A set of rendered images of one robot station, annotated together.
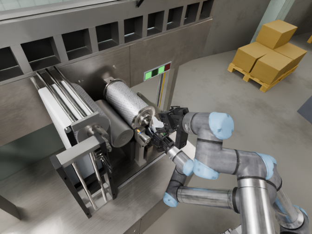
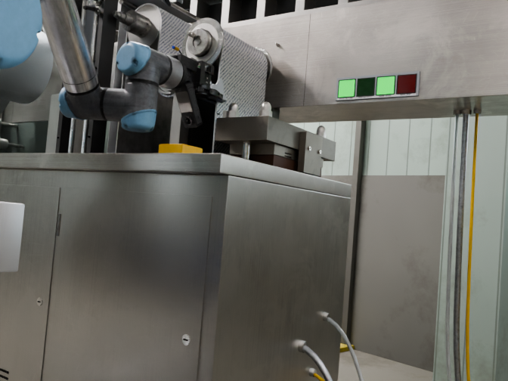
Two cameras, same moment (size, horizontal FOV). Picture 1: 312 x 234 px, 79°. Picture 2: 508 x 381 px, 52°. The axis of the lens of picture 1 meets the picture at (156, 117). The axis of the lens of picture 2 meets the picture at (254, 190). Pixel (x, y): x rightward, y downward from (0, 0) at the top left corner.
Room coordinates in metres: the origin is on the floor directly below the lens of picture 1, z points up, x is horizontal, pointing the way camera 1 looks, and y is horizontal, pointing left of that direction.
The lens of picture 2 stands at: (0.55, -1.38, 0.78)
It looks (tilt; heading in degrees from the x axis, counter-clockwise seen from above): 3 degrees up; 80
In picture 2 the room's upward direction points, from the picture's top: 5 degrees clockwise
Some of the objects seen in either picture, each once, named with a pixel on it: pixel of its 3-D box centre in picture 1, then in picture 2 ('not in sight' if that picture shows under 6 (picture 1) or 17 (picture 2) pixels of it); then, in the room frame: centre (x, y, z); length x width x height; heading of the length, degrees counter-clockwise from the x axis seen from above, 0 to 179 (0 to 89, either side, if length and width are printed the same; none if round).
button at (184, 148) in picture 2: not in sight; (180, 151); (0.58, -0.22, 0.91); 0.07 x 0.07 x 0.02; 47
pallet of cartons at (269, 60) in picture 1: (271, 53); not in sight; (3.33, -1.91, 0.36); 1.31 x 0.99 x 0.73; 124
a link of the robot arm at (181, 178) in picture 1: (179, 174); (132, 106); (0.46, -0.17, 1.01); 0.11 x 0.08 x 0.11; 162
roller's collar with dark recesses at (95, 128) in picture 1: (98, 135); (136, 23); (0.42, 0.22, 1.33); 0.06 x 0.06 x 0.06; 47
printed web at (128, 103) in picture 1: (108, 126); (193, 91); (0.61, 0.24, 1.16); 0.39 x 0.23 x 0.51; 137
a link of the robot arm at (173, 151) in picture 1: (173, 152); (166, 72); (0.53, -0.12, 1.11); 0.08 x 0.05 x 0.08; 137
